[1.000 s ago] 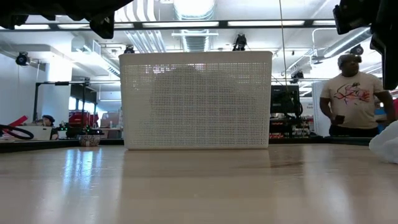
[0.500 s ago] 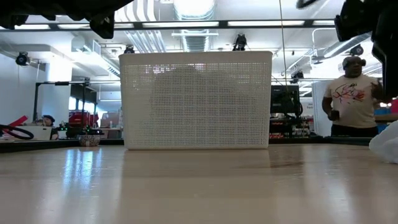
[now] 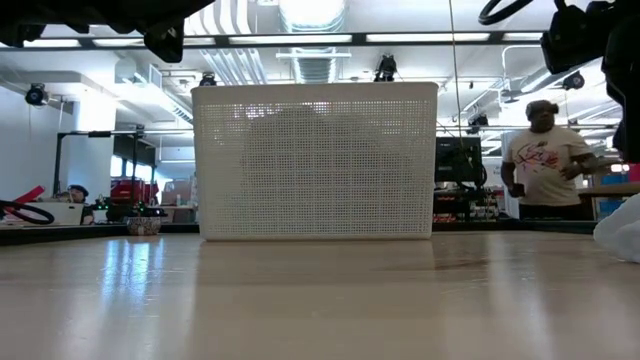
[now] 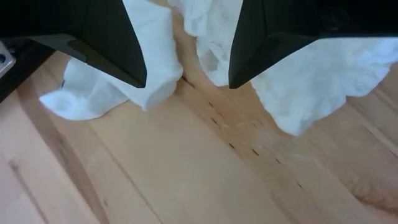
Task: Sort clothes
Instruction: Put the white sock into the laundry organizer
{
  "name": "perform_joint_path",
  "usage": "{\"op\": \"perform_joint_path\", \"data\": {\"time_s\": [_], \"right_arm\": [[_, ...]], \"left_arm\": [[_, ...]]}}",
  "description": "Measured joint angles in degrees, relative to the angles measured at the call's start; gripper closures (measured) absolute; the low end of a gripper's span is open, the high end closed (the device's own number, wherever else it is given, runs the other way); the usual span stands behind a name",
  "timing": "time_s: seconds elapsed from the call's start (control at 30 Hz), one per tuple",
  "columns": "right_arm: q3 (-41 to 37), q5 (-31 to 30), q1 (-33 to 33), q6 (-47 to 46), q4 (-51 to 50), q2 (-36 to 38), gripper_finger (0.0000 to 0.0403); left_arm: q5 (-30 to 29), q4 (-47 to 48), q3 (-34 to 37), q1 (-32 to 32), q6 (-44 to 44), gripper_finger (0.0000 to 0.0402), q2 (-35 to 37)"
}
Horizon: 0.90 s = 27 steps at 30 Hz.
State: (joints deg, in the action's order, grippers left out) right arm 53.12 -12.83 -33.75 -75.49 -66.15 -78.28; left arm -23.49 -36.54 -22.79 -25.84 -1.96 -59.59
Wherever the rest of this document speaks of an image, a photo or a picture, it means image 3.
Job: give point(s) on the white box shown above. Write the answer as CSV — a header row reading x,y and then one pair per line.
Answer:
x,y
60,212

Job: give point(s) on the blue storage bin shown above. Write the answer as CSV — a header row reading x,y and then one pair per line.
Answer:
x,y
611,207
615,179

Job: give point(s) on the red flat object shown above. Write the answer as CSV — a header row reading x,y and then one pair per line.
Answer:
x,y
32,193

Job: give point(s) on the cardboard box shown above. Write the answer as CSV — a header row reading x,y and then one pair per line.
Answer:
x,y
177,192

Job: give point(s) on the person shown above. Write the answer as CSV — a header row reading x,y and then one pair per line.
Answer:
x,y
79,192
542,170

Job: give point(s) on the black phone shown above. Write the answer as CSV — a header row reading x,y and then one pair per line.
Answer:
x,y
518,190

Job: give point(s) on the small round bowl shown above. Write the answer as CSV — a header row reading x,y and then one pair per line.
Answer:
x,y
143,226

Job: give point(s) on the black gantry stand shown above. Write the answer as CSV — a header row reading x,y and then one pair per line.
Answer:
x,y
100,133

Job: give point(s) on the red storage bin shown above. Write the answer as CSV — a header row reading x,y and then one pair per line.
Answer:
x,y
635,172

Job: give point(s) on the white garment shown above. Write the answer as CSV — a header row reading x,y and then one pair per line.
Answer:
x,y
622,235

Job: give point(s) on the wooden workbench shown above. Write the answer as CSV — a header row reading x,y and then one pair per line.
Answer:
x,y
615,190

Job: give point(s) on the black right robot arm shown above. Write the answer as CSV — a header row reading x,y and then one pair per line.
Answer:
x,y
625,75

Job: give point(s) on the red tool chest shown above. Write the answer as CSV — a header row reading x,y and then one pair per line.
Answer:
x,y
132,190

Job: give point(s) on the small robot with green lights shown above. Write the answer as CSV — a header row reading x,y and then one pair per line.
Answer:
x,y
120,210

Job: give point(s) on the equipment shelf rack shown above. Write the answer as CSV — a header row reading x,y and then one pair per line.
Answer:
x,y
465,205

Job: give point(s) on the black monitor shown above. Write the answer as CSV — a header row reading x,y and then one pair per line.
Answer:
x,y
457,160

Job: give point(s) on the black ceiling camera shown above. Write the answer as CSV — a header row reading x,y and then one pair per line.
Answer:
x,y
477,122
207,79
573,80
386,67
36,94

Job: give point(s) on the white perforated plastic basket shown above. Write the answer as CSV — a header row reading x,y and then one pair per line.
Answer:
x,y
315,165

